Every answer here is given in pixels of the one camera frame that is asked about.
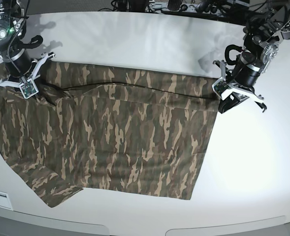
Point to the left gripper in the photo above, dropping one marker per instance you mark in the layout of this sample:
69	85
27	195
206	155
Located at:
236	92

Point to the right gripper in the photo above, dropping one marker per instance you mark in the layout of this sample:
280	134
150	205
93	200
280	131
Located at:
31	74

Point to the camouflage T-shirt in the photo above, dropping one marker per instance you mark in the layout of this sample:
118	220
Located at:
128	130

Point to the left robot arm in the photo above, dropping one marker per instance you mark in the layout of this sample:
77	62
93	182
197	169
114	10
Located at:
242	65

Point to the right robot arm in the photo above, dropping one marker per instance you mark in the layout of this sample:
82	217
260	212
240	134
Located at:
22	69

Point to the black background equipment clutter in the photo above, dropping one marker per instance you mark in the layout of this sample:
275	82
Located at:
228	11

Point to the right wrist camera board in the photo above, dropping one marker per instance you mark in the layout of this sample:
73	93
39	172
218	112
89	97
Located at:
28	89

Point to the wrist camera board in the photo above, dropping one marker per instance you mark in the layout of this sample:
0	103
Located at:
220	88
28	89

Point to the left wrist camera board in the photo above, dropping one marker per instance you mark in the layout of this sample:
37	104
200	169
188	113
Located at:
220	88

